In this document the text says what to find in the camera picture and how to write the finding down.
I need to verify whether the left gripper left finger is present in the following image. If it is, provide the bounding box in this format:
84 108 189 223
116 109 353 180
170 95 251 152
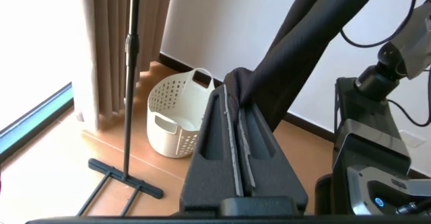
179 84 244 215

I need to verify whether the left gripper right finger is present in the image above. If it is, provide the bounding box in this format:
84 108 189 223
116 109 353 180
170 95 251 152
237 102 309 215

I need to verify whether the black garment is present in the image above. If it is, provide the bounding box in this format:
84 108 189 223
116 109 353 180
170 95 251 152
223 0 384 133

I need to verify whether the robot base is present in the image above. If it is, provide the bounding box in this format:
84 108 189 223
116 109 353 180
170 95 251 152
314 165 431 217

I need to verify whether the white laundry basket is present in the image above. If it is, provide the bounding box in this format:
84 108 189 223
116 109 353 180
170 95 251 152
145 67 216 159

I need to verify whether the black clothes rack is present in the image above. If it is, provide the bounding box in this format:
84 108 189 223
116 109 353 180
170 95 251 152
76 0 165 217

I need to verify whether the brown curtain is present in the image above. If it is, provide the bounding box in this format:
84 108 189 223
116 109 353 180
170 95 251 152
71 0 174 131

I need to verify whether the window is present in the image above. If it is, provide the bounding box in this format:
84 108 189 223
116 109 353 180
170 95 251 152
0 0 75 163

